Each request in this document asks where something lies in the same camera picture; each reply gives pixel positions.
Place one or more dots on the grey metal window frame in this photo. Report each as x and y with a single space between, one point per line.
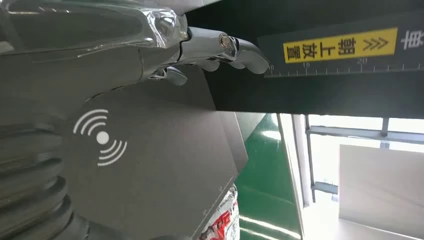
348 133

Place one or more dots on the grey courier bag package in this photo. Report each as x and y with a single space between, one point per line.
223 222

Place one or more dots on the black inbound scanner machine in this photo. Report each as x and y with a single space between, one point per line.
159 159

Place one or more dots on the green conveyor belt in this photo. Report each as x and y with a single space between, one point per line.
265 185

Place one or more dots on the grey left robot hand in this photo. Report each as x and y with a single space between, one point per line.
82 49

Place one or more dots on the yellow label with arrows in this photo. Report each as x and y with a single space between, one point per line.
331 46

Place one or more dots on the pale flat panel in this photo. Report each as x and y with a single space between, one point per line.
381 188

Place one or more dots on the aluminium conveyor frame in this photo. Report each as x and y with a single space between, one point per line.
297 159

